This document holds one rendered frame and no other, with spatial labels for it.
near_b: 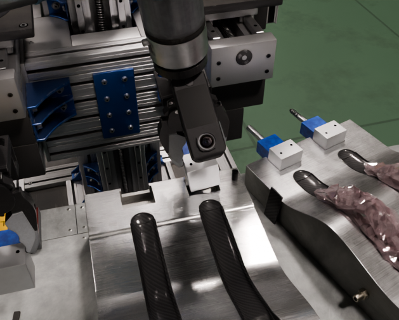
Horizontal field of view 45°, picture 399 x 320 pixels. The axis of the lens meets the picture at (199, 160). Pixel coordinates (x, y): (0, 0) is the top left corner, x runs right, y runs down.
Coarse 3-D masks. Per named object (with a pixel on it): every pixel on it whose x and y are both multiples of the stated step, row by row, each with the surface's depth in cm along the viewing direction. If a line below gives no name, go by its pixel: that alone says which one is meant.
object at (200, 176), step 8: (184, 152) 79; (184, 160) 76; (216, 160) 75; (192, 168) 75; (200, 168) 75; (208, 168) 75; (216, 168) 76; (192, 176) 76; (200, 176) 76; (208, 176) 77; (216, 176) 77; (192, 184) 77; (200, 184) 78; (208, 184) 78; (216, 184) 79
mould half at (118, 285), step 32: (160, 192) 79; (224, 192) 79; (96, 224) 74; (128, 224) 74; (160, 224) 74; (192, 224) 75; (256, 224) 75; (96, 256) 70; (128, 256) 70; (192, 256) 71; (256, 256) 71; (96, 288) 67; (128, 288) 67; (192, 288) 66; (224, 288) 66; (288, 288) 64
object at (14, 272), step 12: (0, 240) 65; (12, 240) 65; (0, 252) 62; (12, 252) 62; (24, 252) 62; (0, 264) 61; (12, 264) 61; (24, 264) 61; (0, 276) 61; (12, 276) 62; (24, 276) 62; (0, 288) 63; (12, 288) 63; (24, 288) 64
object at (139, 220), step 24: (144, 216) 76; (216, 216) 76; (144, 240) 73; (216, 240) 73; (144, 264) 70; (216, 264) 70; (240, 264) 70; (144, 288) 67; (168, 288) 67; (240, 288) 66; (168, 312) 63; (240, 312) 60; (264, 312) 60
